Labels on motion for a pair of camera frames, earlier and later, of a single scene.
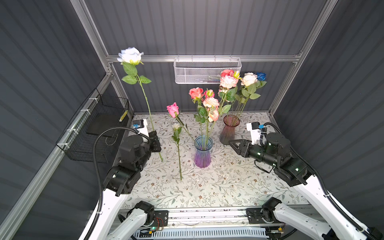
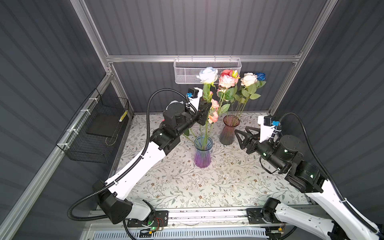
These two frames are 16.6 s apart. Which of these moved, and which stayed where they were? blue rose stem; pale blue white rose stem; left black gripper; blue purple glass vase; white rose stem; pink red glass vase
Moved: left black gripper; pale blue white rose stem
Stayed: blue purple glass vase; white rose stem; pink red glass vase; blue rose stem
